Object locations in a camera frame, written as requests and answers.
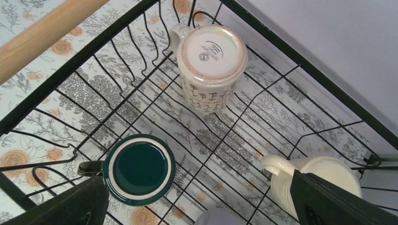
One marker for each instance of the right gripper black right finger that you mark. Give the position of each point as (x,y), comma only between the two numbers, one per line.
(319,202)

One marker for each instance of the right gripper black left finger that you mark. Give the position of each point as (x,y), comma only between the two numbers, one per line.
(83,204)

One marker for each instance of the dark green mug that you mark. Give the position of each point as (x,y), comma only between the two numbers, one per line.
(138,171)

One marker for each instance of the lilac plastic cup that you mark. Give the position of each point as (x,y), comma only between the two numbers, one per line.
(218,216)

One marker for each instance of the white patterned mug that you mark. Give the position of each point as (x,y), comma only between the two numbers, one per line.
(211,61)

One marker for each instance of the floral table mat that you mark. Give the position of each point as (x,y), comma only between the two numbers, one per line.
(132,85)

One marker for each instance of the black wire dish rack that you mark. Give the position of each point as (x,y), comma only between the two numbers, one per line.
(379,184)

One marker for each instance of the left wooden rack handle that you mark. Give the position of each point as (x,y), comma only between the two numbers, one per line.
(33,41)

